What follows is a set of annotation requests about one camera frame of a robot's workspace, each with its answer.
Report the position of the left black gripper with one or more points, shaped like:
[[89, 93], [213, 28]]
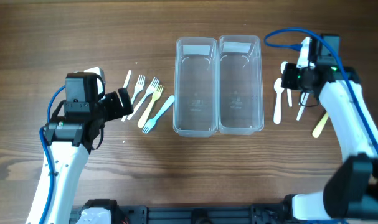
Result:
[[117, 111]]

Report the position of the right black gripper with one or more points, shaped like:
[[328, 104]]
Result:
[[286, 81]]

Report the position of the white plastic fork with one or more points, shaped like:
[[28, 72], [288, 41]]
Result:
[[149, 91], [127, 79], [138, 87]]

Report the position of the yellow plastic fork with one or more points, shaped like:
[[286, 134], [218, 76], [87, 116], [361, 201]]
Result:
[[155, 96]]

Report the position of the yellow plastic spoon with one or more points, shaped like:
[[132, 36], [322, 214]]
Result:
[[320, 126]]

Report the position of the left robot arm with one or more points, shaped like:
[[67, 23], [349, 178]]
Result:
[[67, 141]]

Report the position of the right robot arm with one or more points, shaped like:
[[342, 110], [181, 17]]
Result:
[[352, 192]]

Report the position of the right clear plastic container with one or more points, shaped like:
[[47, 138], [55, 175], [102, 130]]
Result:
[[241, 86]]

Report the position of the clear plastic container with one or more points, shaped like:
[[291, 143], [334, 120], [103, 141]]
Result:
[[195, 87], [241, 86]]

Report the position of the left clear plastic container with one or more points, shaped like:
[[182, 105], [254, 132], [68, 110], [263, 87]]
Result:
[[195, 87]]

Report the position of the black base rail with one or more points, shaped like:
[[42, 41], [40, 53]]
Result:
[[254, 214]]

